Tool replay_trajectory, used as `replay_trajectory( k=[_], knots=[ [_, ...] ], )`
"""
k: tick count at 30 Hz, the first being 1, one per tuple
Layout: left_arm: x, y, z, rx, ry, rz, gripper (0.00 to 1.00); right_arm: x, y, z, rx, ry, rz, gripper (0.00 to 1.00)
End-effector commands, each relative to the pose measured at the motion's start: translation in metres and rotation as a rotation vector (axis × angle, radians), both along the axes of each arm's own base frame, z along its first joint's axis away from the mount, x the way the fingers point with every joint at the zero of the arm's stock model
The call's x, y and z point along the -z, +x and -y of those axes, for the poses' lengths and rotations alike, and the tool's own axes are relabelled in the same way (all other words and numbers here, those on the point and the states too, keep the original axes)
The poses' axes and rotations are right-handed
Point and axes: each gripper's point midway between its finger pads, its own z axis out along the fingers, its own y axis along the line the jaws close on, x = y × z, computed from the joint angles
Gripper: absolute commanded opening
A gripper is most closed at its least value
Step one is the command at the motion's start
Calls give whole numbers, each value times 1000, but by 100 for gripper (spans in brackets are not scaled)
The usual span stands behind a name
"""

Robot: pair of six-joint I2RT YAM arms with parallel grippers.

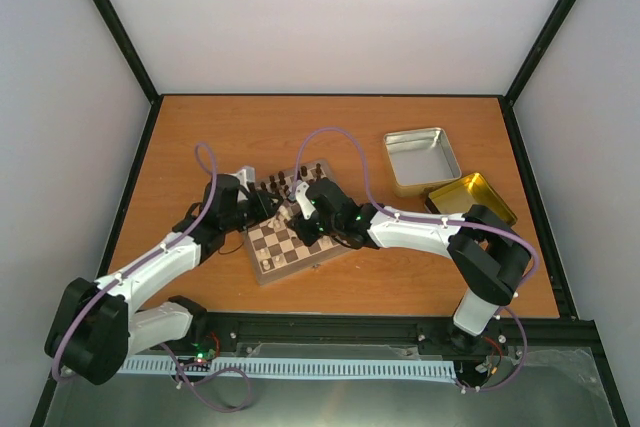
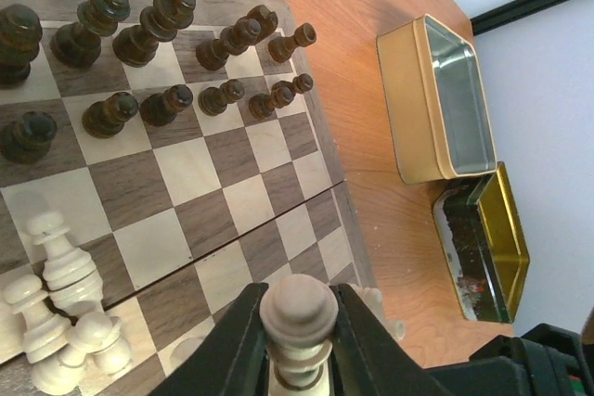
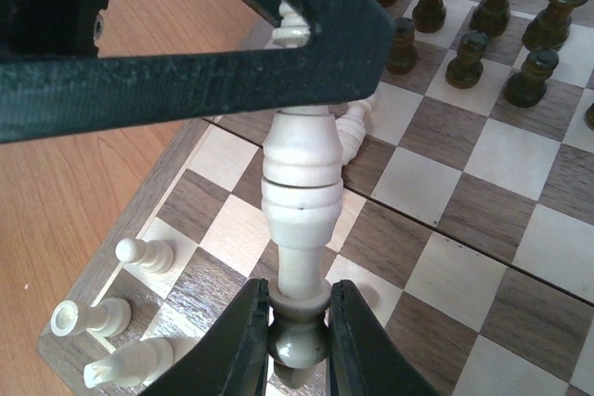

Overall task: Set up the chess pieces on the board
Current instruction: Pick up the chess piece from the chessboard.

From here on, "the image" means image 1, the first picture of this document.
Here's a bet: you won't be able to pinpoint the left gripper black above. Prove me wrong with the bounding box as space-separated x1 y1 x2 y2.
222 189 283 233

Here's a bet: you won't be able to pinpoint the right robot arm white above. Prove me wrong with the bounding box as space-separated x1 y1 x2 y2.
289 178 538 337

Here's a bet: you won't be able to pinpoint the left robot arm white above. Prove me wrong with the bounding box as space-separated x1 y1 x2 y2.
44 168 283 385

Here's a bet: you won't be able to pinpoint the white chess pieces pile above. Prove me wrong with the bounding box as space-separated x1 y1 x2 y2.
269 205 291 230

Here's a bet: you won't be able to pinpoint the dark chess pieces rows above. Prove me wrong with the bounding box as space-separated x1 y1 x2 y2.
256 162 328 201

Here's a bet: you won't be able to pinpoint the wooden chess board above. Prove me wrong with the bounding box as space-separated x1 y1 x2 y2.
242 157 369 287

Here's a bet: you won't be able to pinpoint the open silver tin box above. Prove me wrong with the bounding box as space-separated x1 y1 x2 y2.
383 127 462 197

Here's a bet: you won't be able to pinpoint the gold tin lid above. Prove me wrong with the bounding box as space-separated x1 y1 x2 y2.
424 172 518 226

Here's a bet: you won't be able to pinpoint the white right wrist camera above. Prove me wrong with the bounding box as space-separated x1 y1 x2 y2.
294 181 316 220

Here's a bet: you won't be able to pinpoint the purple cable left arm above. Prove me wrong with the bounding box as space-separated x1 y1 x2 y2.
49 142 254 413

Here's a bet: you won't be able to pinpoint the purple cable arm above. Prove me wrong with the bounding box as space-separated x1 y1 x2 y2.
294 126 541 393
49 142 254 413

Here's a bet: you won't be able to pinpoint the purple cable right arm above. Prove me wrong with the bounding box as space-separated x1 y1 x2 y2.
294 126 541 393

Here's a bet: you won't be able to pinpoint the blue cable duct strip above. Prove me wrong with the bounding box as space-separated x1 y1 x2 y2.
119 356 459 382

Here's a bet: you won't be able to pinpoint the black frame post left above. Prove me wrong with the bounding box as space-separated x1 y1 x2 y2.
62 0 164 103

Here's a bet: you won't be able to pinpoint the black frame post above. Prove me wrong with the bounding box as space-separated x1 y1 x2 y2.
504 0 611 103
62 0 164 103

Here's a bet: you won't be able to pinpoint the black frame post right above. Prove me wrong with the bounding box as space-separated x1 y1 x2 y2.
504 0 611 103

